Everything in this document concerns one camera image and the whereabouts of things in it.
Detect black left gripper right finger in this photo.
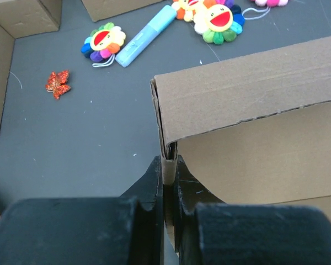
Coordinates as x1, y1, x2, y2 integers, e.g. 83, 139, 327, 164
174, 157, 331, 264

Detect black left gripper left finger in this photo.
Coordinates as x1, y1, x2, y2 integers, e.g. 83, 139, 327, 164
0, 156, 164, 264

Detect brown cardboard box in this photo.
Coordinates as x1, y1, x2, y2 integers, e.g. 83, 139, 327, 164
151, 36, 331, 248

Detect stacked cardboard box bottom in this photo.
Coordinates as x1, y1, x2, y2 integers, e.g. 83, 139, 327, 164
82, 0, 160, 22

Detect folded cardboard box back left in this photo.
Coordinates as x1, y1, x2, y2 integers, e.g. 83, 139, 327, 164
0, 0, 62, 39

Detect orange glitter leaf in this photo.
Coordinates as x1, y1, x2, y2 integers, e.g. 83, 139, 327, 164
46, 70, 71, 100

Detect blue flower plush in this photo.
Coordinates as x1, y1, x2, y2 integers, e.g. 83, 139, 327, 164
81, 22, 126, 68

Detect rainbow flower plush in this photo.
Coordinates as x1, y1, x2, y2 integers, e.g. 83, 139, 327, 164
194, 3, 245, 45

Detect light blue tube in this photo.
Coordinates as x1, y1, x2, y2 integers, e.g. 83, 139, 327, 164
115, 5, 177, 68

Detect orange flower plush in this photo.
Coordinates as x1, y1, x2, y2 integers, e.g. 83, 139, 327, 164
171, 0, 217, 22

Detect pink flower plush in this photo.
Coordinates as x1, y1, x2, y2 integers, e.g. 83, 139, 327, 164
242, 0, 289, 20

